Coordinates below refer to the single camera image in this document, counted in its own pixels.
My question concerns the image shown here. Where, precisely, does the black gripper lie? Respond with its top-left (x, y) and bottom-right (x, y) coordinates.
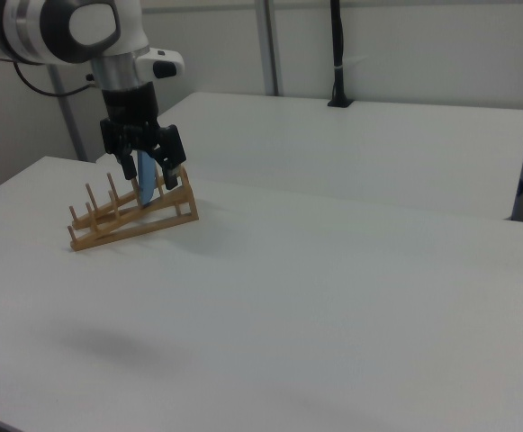
top-left (99, 83), bottom-right (187, 192)

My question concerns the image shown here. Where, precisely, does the blue plate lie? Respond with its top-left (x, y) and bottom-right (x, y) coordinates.
top-left (136, 150), bottom-right (158, 209)

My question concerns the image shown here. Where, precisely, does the wooden plate rack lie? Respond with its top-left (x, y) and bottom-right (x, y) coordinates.
top-left (67, 163), bottom-right (199, 253)

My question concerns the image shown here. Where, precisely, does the black pole with white band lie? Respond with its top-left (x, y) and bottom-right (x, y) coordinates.
top-left (326, 0), bottom-right (356, 109)

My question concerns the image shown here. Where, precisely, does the grey metal partition post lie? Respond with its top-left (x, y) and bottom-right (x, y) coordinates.
top-left (46, 65), bottom-right (87, 162)
top-left (256, 0), bottom-right (285, 97)

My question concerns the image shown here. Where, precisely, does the black cable at robot wrist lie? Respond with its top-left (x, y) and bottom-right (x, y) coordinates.
top-left (12, 58), bottom-right (98, 97)

